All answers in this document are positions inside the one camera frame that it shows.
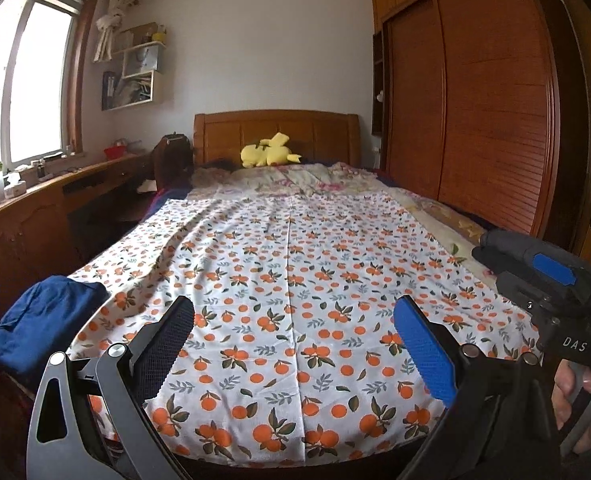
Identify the yellow plush toy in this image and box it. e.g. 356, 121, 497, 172
240, 132, 302, 169

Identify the black backpack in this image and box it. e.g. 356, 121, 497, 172
152, 132, 194, 188

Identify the wooden desk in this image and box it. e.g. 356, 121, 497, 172
0, 152, 154, 326

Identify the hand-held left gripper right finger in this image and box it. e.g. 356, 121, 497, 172
393, 296, 561, 480

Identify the white wall shelf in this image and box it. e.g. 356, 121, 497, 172
100, 22, 169, 112

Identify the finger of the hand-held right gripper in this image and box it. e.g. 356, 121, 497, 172
519, 239, 591, 293
495, 271, 551, 311

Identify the orange print bed sheet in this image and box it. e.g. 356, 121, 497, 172
68, 192, 543, 466

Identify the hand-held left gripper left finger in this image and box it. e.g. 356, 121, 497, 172
26, 296, 196, 480

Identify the tied white curtain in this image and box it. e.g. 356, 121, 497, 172
93, 0, 139, 63

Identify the floral quilt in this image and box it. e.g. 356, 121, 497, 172
190, 162, 491, 261

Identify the blue cloth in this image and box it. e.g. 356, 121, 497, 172
0, 275, 109, 391

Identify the wooden wardrobe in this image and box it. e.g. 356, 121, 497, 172
371, 0, 561, 241

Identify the wooden bed headboard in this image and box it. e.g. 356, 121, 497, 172
194, 110, 361, 168

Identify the window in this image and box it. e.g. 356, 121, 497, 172
0, 0, 101, 171

